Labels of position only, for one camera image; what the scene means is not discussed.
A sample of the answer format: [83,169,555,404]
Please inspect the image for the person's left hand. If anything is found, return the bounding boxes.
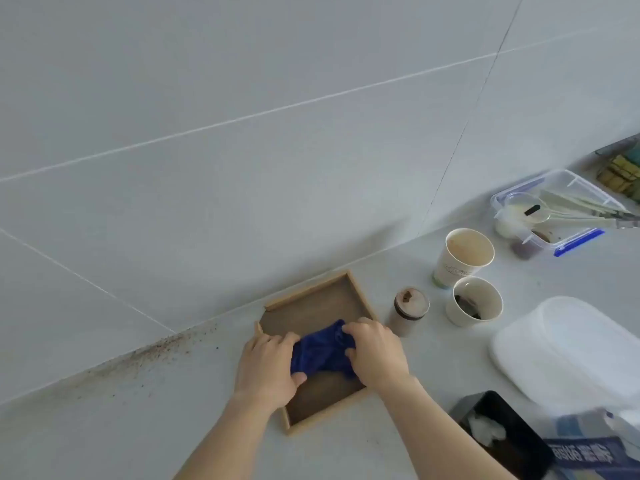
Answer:
[234,331,308,410]

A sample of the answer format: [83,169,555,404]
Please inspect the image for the person's right hand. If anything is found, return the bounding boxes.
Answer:
[342,317,416,395]

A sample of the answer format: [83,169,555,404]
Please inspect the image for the blue cleaning cloth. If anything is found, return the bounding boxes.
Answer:
[290,320,360,380]

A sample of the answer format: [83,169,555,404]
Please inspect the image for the person's left forearm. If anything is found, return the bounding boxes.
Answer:
[172,392,281,480]

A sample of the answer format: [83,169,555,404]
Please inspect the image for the person's right forearm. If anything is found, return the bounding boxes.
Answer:
[382,376,517,480]

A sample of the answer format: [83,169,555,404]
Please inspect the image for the square wooden tray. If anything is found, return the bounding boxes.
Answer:
[255,271,380,436]

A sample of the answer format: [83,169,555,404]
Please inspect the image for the small glass jar brown lid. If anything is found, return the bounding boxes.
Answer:
[389,287,431,338]

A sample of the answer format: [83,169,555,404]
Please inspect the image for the short white paper cup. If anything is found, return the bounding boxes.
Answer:
[445,276,504,328]

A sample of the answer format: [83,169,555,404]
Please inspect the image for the dark tea bag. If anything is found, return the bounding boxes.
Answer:
[454,294,483,319]

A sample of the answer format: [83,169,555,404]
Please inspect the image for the tall white paper cup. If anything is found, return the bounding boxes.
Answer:
[432,228,496,289]

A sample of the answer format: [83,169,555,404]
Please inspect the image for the crumpled white tissue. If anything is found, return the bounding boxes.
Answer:
[467,414,507,443]

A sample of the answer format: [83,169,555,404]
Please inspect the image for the black rectangular bin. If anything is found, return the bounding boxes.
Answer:
[450,391,555,480]

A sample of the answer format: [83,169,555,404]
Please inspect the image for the white plastic container lid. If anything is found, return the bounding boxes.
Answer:
[489,296,640,410]

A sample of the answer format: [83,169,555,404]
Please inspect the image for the small glass measuring cup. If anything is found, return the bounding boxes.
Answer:
[495,192,551,239]

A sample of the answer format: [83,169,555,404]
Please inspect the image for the clear plastic box blue clip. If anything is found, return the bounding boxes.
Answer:
[490,169,628,258]

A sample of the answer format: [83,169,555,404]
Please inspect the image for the blue white printed packet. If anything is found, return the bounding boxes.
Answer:
[542,409,640,480]

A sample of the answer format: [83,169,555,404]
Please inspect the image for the yellow green sponges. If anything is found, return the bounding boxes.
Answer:
[597,154,640,201]

